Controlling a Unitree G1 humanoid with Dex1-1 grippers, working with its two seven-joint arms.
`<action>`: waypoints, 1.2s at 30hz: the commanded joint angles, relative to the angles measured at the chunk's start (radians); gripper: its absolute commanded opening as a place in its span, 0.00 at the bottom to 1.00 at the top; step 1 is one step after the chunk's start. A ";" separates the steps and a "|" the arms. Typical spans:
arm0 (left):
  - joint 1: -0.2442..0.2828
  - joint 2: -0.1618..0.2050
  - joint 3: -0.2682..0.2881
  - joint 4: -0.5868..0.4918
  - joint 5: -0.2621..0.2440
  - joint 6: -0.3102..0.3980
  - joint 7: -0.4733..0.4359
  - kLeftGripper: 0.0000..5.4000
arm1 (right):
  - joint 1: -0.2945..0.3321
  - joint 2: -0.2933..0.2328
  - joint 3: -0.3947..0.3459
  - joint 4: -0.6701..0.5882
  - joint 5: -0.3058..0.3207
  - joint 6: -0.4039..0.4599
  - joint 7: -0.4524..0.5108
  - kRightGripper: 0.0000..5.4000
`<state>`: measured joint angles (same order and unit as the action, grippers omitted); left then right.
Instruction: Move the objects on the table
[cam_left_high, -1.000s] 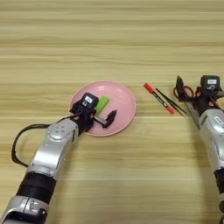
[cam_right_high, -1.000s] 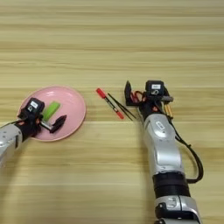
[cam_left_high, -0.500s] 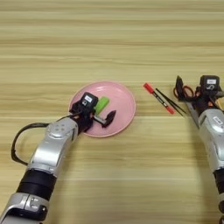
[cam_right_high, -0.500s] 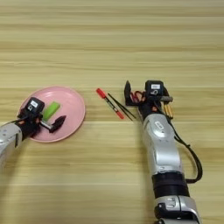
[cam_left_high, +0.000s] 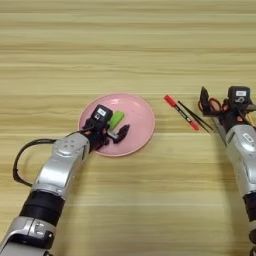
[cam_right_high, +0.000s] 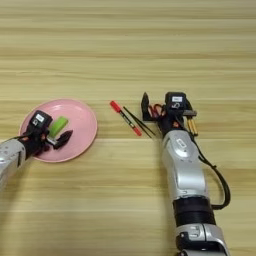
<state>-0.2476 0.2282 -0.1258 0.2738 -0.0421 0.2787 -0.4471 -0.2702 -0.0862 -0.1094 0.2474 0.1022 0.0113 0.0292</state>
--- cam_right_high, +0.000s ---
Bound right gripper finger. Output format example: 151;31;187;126
182;109;199;118
140;91;158;123

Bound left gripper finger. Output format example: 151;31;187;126
52;129;74;151

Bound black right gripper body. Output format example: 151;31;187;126
146;107;190;138

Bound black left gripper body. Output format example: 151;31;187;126
17;127;58;158

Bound green eraser block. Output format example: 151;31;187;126
47;116;70;139

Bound black tweezers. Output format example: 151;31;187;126
122;105;157;139

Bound pink round plate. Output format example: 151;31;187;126
18;98;99;164

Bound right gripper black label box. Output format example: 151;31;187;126
164;91;188;113

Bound red marker pen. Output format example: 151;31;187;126
109;100;144;138

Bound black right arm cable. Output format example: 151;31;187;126
192;139;232;211

